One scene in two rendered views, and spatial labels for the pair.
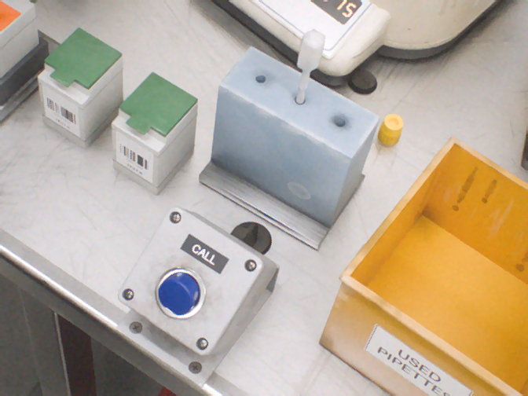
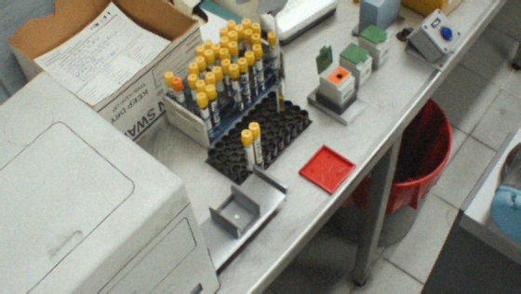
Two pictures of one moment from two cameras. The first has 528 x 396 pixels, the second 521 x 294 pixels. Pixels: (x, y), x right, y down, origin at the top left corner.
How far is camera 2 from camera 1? 0.95 m
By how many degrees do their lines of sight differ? 36
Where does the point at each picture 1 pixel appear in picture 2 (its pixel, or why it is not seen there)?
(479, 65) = not seen: outside the picture
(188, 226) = (428, 24)
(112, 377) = (291, 271)
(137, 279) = (441, 45)
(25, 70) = not seen: hidden behind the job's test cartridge
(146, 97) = (371, 36)
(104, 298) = (431, 74)
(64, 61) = (357, 58)
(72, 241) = (410, 82)
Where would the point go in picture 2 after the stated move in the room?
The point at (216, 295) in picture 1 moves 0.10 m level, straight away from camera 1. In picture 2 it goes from (446, 24) to (395, 16)
